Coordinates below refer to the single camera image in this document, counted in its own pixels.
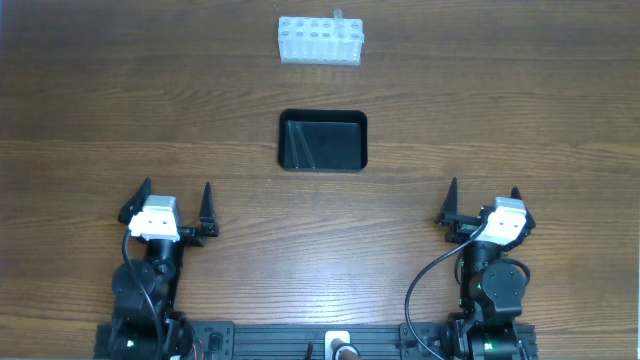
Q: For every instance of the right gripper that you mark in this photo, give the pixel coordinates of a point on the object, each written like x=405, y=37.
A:
x=462, y=230

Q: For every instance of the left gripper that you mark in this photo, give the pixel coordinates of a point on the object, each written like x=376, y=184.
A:
x=190, y=235

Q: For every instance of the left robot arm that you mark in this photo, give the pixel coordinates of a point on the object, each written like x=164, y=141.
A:
x=132, y=287

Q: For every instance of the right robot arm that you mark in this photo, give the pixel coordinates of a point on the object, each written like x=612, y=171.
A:
x=495, y=290

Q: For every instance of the black tray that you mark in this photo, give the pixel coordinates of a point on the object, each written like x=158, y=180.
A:
x=340, y=150

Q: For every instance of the white test tube rack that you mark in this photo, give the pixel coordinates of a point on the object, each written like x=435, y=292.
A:
x=320, y=50

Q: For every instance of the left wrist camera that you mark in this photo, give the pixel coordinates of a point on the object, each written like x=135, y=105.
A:
x=154, y=220

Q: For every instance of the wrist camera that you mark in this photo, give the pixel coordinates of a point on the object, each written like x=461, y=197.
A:
x=154, y=220
x=505, y=220

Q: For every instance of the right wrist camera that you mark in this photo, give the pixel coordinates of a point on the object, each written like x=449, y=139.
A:
x=505, y=220

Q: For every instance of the mounting rail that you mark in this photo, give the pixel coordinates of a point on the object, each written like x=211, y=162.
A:
x=280, y=342

